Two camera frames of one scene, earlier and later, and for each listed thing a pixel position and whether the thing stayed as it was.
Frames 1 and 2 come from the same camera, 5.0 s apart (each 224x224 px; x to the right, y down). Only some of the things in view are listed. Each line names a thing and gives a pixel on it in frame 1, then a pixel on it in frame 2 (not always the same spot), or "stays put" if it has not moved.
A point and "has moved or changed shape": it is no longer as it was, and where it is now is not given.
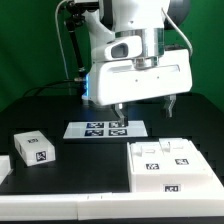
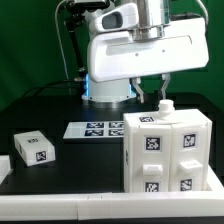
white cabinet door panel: x=180 y=156 has moved or changed shape
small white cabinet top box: x=34 y=147 stays put
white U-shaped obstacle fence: x=110 y=205 stays put
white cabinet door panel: x=146 y=158 has moved or changed shape
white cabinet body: x=170 y=165 → x=165 y=115
